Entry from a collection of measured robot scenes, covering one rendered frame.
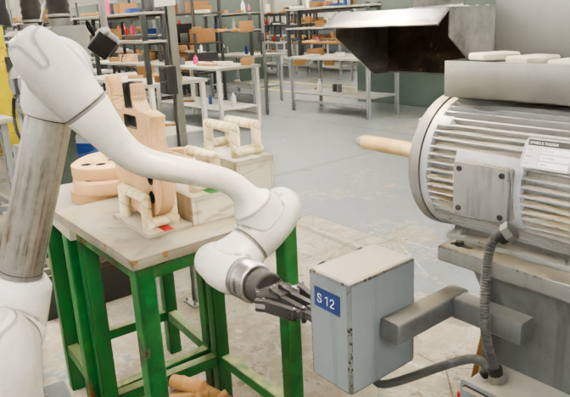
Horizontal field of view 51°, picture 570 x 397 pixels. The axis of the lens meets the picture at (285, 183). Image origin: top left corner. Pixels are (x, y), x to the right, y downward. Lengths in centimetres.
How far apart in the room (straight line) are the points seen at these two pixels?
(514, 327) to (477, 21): 56
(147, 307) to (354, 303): 85
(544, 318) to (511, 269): 9
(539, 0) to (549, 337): 56
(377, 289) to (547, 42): 52
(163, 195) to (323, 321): 83
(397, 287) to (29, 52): 79
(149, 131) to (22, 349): 68
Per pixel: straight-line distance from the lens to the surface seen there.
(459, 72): 107
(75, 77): 122
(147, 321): 172
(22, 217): 145
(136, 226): 186
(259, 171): 192
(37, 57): 123
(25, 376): 137
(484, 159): 101
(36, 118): 140
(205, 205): 184
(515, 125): 101
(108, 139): 125
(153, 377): 181
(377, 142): 130
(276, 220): 138
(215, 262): 135
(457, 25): 117
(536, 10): 116
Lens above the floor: 152
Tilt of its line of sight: 15 degrees down
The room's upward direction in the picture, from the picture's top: 3 degrees counter-clockwise
